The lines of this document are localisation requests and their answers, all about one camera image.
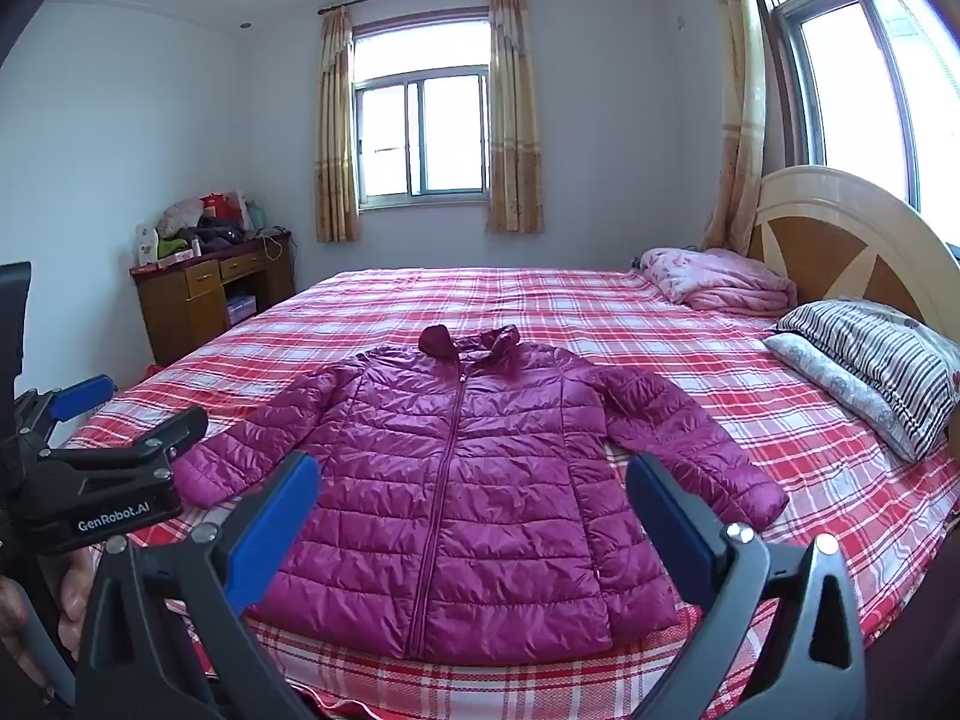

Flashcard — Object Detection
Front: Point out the grey floral pillow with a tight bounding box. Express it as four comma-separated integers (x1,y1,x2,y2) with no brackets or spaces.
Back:
763,331,920,464

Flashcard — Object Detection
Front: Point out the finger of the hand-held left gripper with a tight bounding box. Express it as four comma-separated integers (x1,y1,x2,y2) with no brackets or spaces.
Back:
15,373,118,458
37,406,210,470

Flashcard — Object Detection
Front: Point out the pink folded blanket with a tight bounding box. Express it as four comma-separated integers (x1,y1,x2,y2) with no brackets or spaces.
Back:
639,246,797,312

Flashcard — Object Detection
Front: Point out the person's left hand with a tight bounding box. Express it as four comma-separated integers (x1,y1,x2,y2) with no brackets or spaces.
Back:
0,549,98,695

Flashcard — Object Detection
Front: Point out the striped pillow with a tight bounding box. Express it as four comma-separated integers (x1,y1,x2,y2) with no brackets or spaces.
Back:
776,298,960,451

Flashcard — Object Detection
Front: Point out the cream and wood headboard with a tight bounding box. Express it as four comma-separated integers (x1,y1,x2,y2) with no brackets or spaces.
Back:
746,165,960,361

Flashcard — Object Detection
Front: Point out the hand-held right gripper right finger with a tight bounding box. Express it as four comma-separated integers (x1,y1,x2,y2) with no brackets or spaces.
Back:
625,453,868,720

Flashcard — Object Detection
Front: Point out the bed with red plaid sheet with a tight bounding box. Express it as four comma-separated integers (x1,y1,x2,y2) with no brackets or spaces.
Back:
56,266,960,720

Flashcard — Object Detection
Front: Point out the large side window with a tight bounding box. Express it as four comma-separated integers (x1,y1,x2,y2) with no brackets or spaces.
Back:
750,0,960,256

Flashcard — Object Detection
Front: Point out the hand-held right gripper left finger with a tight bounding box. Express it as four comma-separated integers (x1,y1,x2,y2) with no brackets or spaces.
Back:
75,450,323,720

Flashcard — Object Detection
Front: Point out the magenta puffer jacket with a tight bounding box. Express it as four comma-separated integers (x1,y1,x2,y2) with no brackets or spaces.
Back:
171,324,790,667

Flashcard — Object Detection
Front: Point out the beige side curtain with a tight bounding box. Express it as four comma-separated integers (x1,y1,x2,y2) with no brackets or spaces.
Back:
701,0,770,256

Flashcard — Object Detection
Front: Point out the pile of clothes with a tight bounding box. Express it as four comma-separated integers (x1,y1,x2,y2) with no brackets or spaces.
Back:
154,191,260,256

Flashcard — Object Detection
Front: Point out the sliding window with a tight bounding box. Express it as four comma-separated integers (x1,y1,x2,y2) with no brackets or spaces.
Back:
352,15,492,203

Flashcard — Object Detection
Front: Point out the dark curtain rod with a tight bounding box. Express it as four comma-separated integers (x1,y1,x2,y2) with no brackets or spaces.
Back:
316,0,526,16

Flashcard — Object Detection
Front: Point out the wooden desk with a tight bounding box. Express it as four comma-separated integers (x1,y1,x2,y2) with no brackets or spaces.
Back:
129,229,297,368

